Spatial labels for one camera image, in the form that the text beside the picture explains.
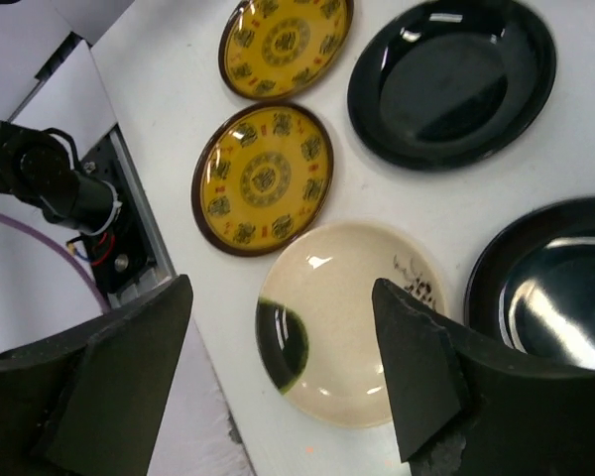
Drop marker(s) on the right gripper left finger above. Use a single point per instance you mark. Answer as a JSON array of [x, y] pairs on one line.
[[90, 400]]

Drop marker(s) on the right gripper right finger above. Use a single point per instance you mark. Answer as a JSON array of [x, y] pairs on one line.
[[464, 404]]

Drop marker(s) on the glossy black plate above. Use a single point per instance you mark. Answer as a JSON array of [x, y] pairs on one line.
[[533, 286]]

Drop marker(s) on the yellow patterned plate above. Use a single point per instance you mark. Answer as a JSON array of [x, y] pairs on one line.
[[262, 179], [275, 49]]

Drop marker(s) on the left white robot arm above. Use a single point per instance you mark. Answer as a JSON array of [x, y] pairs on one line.
[[41, 168]]

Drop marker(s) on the cream plate with black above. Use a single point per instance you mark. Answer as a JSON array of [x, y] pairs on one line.
[[315, 327]]

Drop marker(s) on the black plate left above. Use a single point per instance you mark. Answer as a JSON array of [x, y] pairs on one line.
[[447, 84]]

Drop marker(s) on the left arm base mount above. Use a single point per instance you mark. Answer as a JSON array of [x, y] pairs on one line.
[[131, 259]]

